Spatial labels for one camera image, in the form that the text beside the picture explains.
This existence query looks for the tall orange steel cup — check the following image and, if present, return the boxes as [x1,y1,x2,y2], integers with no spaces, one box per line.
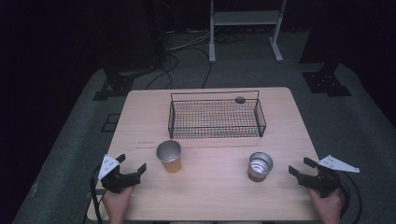
[156,139,183,175]

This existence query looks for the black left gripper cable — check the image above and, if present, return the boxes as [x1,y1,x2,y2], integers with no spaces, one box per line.
[89,164,106,224]

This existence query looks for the white floor cables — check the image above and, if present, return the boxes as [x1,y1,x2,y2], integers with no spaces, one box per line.
[166,29,213,52]

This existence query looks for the person's left hand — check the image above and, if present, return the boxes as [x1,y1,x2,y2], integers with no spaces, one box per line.
[102,186,135,224]

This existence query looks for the black wire basket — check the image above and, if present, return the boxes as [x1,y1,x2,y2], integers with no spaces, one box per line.
[167,90,267,140]

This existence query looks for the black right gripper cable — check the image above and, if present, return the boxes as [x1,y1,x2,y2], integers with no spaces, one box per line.
[337,171,364,224]

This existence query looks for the black stand base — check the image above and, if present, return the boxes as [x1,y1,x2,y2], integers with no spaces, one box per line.
[92,69,135,102]
[301,60,353,98]

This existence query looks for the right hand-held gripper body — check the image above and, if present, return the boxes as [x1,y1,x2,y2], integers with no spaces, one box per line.
[297,154,361,199]

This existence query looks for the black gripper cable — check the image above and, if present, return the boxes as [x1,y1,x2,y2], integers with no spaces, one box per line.
[89,164,106,224]
[337,171,364,224]

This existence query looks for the white metal desk frame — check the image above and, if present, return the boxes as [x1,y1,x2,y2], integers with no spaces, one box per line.
[208,0,288,63]

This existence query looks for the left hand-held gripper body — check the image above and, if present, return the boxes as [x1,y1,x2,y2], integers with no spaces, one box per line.
[97,153,142,194]

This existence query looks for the black floor cable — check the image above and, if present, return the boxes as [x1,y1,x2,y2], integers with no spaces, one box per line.
[144,46,213,91]

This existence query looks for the person's right hand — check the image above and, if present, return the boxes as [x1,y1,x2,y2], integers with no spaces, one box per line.
[306,188,344,224]

